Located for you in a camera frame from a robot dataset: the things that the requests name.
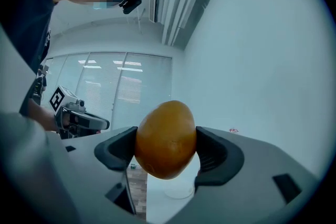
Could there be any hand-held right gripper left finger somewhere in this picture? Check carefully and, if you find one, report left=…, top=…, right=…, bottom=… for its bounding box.
left=94, top=126, right=139, bottom=172

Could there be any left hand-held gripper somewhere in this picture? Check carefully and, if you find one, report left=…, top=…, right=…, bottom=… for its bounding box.
left=49, top=84, right=111, bottom=140

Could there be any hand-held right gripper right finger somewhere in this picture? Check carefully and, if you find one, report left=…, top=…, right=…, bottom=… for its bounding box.
left=193, top=126, right=245, bottom=187

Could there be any orange round food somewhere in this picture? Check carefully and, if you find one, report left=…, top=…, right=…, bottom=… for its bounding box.
left=134, top=100, right=198, bottom=180

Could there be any white plate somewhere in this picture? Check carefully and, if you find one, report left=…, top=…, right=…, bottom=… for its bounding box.
left=163, top=177, right=195, bottom=200

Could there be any person's left forearm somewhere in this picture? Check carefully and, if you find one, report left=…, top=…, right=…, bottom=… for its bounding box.
left=26, top=98, right=59, bottom=133

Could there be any glass partition with blinds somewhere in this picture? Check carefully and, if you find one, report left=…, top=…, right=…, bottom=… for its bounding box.
left=45, top=51, right=173, bottom=131

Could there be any person's dark shirt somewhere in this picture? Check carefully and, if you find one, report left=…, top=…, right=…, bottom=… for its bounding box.
left=0, top=0, right=69, bottom=116

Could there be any white ceiling air conditioner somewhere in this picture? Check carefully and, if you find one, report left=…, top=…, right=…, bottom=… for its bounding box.
left=149, top=0, right=169, bottom=24

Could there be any black head camera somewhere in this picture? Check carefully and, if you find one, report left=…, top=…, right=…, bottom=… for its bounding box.
left=118, top=0, right=143, bottom=15

